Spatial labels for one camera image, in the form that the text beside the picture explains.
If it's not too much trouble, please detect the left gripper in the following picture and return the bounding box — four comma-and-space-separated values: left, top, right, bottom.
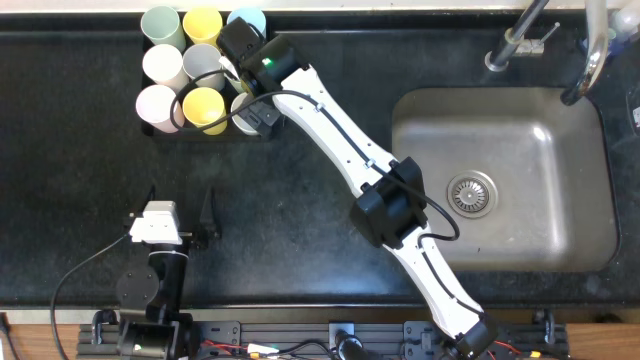
124, 184, 222, 250

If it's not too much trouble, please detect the black tray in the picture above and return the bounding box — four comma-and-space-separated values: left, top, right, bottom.
139, 9, 277, 143

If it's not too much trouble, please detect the yellow cup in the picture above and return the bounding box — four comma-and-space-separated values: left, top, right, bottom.
182, 6, 224, 48
181, 86, 229, 137

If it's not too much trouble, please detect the pink cup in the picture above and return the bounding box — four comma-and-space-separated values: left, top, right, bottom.
135, 84, 186, 135

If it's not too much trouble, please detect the white cup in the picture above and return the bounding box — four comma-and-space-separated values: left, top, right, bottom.
141, 43, 191, 94
229, 91, 267, 138

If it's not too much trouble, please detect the grey cup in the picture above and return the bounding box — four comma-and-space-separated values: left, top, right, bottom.
182, 42, 227, 93

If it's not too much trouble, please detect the green cup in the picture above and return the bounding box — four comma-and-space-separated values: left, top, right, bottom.
140, 5, 187, 52

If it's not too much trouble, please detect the blue cup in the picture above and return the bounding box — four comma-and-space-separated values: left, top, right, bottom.
226, 6, 268, 39

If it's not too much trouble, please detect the steel sink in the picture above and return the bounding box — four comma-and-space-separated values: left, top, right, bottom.
391, 86, 622, 274

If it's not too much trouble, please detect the steel tap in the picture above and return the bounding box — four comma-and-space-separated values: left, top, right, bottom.
483, 0, 613, 107

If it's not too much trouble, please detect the blue soap bottle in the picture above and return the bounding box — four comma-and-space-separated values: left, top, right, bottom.
579, 3, 640, 59

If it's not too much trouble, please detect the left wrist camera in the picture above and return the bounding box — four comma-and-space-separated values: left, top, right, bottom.
128, 200, 184, 246

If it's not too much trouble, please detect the mounting rail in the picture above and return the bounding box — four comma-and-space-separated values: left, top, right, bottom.
74, 319, 571, 360

